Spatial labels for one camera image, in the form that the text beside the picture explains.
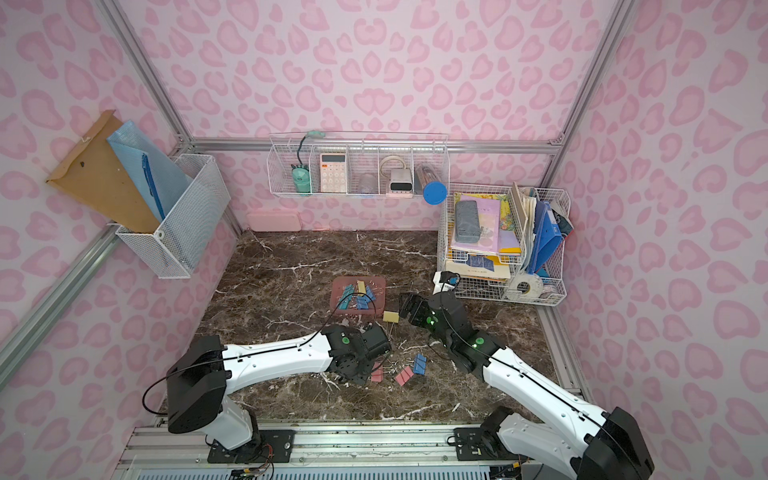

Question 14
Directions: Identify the pink binder clip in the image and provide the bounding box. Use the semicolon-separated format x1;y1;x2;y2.
370;365;384;383
395;366;415;387

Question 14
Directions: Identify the pink plastic storage box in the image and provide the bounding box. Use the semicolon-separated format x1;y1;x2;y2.
330;276;387;316

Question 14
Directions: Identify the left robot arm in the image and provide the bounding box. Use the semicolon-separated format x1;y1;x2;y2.
166;324;391;452

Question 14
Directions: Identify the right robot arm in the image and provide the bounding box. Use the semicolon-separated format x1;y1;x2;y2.
399;291;655;479

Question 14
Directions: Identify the pink box lid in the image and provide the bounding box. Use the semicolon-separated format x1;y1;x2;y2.
246;210;302;232

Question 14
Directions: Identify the cream book lower tray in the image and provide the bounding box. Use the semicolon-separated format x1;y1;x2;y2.
444;255;512;281

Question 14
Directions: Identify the grey pencil case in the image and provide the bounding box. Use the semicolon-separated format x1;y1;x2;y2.
454;200;482;244

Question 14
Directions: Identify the white tape roll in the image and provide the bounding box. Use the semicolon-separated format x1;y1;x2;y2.
504;272;544;302

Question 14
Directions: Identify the stack of coloured papers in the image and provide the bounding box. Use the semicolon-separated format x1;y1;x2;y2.
450;193;522;256

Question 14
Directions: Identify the tube with blue cap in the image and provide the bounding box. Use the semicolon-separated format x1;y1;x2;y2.
414;164;448;206

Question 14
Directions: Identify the blue folder upright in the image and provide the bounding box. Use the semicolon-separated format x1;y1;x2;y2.
527;201;563;274

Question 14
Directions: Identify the pink white small device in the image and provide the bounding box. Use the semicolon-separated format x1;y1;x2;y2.
379;155;414;198

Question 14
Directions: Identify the clear glass jar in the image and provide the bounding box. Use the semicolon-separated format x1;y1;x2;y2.
358;173;379;195

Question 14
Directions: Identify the white calculator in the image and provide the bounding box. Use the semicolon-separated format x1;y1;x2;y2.
320;153;347;194

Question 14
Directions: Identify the green desk lamp gadget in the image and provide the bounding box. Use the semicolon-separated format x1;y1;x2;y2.
291;130;326;194

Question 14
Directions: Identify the blue pen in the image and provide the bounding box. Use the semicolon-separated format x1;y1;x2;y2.
142;153;166;221

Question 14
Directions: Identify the light blue folder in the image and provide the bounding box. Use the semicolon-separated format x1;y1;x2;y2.
107;121;192;222

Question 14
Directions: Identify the brown paper envelope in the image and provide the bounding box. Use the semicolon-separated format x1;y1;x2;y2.
46;110;160;233

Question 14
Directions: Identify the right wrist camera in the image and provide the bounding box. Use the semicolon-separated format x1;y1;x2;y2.
433;271;461;294

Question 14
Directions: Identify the white wire desk organizer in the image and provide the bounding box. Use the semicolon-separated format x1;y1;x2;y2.
437;184;571;306

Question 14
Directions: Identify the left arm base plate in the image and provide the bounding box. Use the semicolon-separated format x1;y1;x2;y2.
207;429;296;464

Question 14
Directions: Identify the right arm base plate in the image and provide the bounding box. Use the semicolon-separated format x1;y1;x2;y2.
446;427;511;461

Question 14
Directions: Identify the white wire wall shelf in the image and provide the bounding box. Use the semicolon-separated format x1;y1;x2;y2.
267;131;450;199

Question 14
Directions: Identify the white mesh wall file basket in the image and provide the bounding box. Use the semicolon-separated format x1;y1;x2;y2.
116;154;231;279

